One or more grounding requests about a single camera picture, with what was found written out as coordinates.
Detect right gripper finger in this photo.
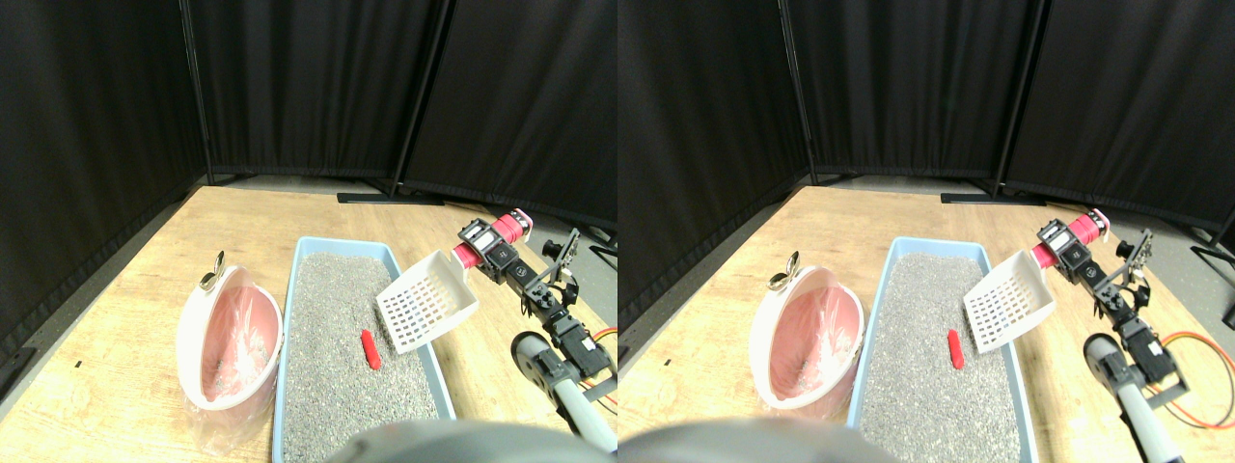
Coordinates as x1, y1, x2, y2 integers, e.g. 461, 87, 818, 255
458, 219, 495, 258
1038, 220, 1074, 258

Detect white scoop with red handle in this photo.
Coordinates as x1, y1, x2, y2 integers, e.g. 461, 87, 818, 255
963, 207, 1112, 354
374, 207, 534, 354

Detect black curtain stand pole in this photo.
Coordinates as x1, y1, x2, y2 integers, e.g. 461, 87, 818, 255
392, 0, 456, 196
178, 0, 215, 186
992, 0, 1051, 196
776, 0, 818, 186

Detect blue litter tray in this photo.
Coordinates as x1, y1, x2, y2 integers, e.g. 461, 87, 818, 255
847, 236, 1039, 463
272, 236, 458, 463

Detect white bin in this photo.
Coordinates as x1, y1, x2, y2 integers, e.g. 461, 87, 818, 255
751, 251, 865, 427
176, 251, 285, 454

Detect orange wire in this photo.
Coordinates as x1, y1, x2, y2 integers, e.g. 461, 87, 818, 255
1156, 330, 1235, 431
587, 326, 618, 411

